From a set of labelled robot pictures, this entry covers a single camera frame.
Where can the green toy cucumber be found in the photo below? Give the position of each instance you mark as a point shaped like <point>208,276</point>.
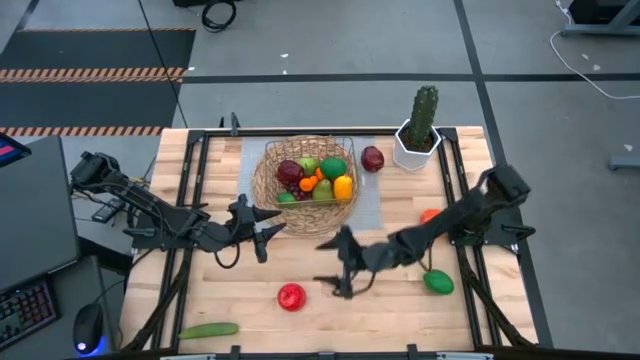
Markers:
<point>210,330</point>

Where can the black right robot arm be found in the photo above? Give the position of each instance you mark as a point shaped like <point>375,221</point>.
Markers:
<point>450,225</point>

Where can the small green lime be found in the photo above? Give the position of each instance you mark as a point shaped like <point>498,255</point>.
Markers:
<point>286,198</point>

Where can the backlit keyboard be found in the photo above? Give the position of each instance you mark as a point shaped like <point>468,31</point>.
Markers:
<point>25,312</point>

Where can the grey mesh mat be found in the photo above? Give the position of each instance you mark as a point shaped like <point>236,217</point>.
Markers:
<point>370,200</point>

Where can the bright red toy apple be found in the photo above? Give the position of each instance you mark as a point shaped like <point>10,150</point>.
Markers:
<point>292,297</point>

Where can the orange bell pepper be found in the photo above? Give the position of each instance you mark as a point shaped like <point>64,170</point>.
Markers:
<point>343,189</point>

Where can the black hazard-striped floor mat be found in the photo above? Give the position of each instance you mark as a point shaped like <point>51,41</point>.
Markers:
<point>90,100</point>

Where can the green cactus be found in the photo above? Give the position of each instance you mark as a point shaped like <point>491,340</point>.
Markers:
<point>424,115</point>

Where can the light green toy apple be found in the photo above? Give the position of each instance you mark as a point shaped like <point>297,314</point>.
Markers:
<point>308,164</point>

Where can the black aluminium table frame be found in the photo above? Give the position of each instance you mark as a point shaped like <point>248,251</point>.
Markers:
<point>325,132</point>

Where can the dark grey side desk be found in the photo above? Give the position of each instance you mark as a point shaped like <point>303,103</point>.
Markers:
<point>65,280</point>

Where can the grey desk foot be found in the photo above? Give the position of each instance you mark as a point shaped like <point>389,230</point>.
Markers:
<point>625,164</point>

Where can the dark red toy apple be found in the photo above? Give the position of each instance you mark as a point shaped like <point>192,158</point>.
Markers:
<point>372,159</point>
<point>290,171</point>

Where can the green toy lemon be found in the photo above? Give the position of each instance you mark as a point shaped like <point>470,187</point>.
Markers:
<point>333,167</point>

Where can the black box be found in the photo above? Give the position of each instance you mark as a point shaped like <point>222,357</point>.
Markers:
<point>595,10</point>

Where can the grey desk leg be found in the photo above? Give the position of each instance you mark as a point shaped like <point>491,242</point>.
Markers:
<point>590,31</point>

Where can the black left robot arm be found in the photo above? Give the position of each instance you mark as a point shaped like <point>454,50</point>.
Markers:
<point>150,207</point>

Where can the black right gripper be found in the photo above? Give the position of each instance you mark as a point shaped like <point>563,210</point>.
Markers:
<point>355,260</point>

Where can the black computer mouse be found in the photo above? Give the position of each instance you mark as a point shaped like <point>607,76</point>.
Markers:
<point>87,325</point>

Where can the black clamp bracket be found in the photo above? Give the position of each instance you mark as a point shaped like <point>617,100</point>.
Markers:
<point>413,351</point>
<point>235,352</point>
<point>234,122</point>

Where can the white hexagonal plant pot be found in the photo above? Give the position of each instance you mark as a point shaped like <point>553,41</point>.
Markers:
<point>407,159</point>

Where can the bumpy toy orange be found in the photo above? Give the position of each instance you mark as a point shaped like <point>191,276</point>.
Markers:
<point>428,216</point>

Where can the tilted display screen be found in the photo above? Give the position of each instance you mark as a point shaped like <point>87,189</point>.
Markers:
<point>10,150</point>

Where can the tangerine cluster with leaves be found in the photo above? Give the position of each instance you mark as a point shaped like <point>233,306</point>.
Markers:
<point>306,184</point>

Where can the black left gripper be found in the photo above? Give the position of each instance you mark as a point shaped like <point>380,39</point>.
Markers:
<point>245,227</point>

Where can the green toy pear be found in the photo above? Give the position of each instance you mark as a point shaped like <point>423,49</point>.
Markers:
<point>323,191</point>

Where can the dark grey monitor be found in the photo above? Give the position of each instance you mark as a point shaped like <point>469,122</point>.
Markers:
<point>35,215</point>

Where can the wicker basket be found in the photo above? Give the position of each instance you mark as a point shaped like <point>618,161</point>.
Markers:
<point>310,222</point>

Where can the green toy avocado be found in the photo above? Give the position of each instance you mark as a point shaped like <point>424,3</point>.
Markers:
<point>438,283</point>

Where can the black power brick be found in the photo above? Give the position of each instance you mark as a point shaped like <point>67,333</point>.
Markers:
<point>107,211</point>

